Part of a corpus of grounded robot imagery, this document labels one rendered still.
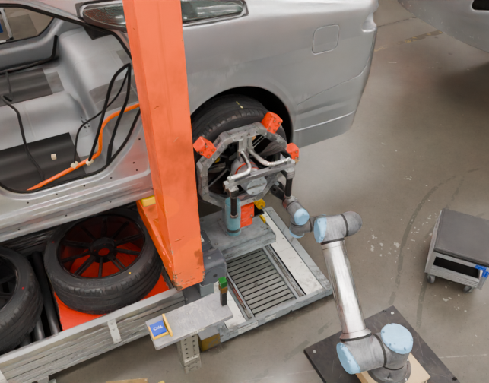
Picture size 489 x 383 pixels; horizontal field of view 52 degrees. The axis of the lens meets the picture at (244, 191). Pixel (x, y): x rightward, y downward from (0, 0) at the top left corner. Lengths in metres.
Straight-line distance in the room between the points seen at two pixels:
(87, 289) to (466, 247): 2.27
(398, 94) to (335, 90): 2.29
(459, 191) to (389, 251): 0.92
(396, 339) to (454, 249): 1.04
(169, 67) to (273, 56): 0.98
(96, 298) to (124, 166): 0.74
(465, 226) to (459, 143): 1.45
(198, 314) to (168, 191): 0.79
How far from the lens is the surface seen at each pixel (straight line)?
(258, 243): 3.45
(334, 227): 2.48
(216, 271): 3.03
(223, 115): 2.77
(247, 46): 2.66
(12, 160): 3.34
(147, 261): 2.93
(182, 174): 2.20
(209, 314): 2.75
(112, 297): 2.93
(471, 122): 5.20
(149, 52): 1.85
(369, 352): 2.51
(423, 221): 4.02
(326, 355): 2.83
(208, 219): 3.50
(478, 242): 3.52
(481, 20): 4.55
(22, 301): 2.96
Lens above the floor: 2.74
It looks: 43 degrees down
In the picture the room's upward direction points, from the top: straight up
